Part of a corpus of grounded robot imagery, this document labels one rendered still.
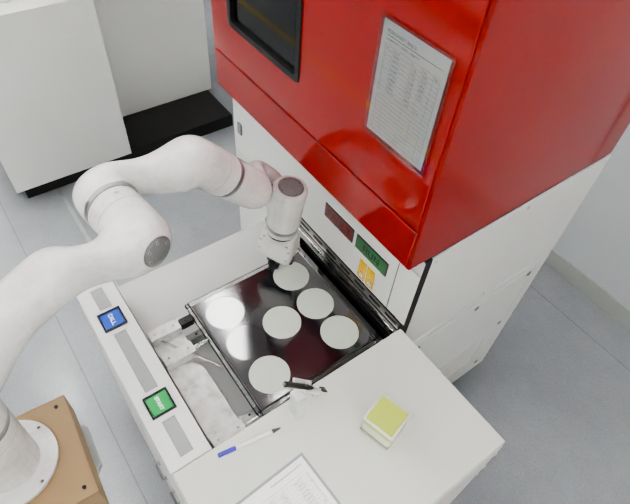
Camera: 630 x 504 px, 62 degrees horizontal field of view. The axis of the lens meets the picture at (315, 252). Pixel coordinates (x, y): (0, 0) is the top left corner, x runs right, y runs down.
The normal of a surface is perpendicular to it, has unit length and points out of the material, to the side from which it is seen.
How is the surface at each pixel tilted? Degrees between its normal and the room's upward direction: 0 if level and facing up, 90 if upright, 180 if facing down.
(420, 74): 90
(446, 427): 0
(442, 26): 90
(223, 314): 0
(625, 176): 90
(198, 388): 0
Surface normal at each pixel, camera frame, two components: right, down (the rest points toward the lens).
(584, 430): 0.07, -0.64
